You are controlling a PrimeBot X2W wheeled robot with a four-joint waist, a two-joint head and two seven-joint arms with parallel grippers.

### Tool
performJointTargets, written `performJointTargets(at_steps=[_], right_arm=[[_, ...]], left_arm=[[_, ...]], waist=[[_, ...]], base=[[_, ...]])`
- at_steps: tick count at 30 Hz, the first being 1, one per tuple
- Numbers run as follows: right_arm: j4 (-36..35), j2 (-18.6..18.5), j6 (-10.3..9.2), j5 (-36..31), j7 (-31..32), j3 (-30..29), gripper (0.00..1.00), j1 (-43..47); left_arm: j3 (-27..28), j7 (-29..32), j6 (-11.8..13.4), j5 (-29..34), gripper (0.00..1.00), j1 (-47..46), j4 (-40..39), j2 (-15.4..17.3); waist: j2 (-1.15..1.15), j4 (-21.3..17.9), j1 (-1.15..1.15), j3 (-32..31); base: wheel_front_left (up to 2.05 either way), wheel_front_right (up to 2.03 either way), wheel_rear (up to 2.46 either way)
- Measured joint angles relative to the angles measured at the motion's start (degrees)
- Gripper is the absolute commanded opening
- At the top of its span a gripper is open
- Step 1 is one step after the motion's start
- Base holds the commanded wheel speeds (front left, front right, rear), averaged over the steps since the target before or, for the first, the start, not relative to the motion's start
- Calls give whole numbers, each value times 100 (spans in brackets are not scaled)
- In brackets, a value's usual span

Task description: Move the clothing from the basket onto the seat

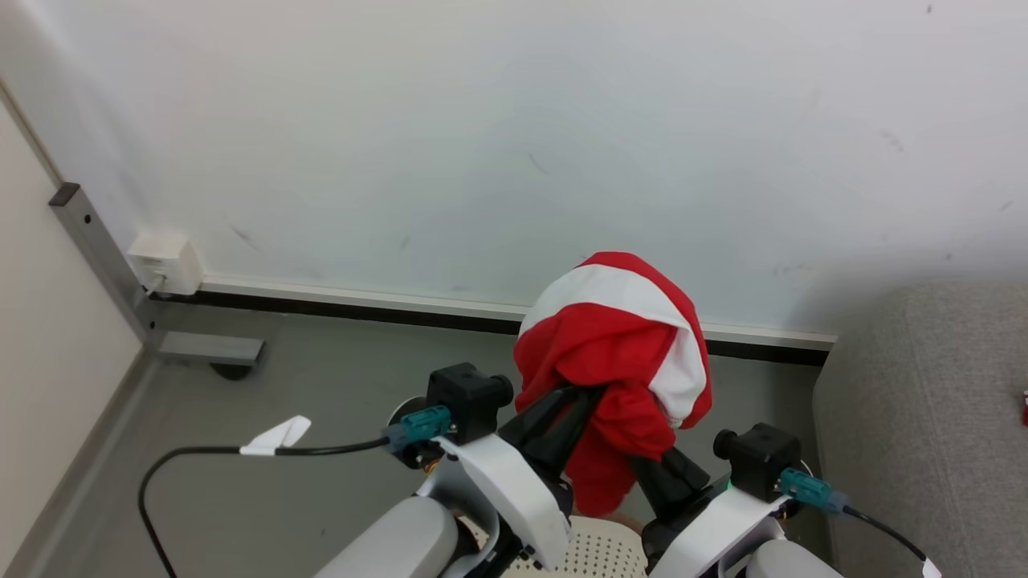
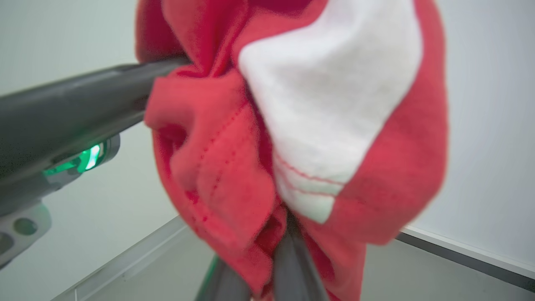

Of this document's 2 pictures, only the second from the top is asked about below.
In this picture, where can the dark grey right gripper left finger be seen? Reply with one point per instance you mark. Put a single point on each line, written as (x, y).
(228, 284)

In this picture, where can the red and white garment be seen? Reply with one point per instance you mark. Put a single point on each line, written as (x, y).
(326, 125)

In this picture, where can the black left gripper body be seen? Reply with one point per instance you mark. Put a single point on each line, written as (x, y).
(25, 196)

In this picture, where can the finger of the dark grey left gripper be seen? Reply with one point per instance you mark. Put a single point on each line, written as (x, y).
(71, 117)

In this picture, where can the white wall baseboard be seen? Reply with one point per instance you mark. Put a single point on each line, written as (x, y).
(468, 255)
(121, 261)

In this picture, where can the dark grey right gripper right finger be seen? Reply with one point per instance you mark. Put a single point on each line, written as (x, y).
(294, 271)

